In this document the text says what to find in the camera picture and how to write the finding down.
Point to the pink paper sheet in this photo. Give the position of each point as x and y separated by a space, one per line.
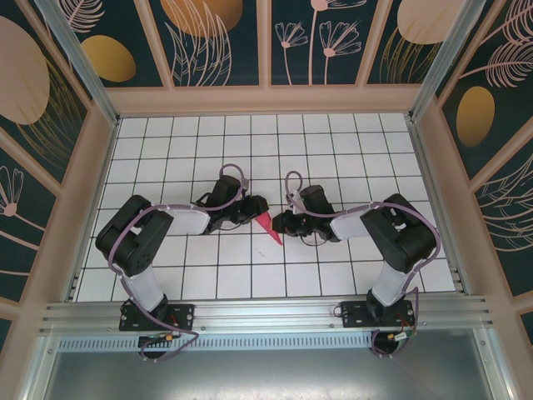
268 225

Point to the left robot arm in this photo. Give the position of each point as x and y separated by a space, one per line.
133 237

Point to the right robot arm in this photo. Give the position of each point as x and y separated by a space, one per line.
399 237

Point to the grey metal sheet panel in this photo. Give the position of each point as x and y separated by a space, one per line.
266 375

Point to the small black circuit board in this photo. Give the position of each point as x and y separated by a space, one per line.
152 341

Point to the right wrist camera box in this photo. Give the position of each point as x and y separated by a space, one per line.
296 200

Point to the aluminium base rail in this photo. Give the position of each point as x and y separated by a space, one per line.
266 312

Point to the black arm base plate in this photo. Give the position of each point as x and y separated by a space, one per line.
183 316
352 314

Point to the aluminium side rail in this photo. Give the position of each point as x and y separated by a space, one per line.
73 287
419 146

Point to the aluminium corner post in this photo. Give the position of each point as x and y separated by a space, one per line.
79 62
451 62

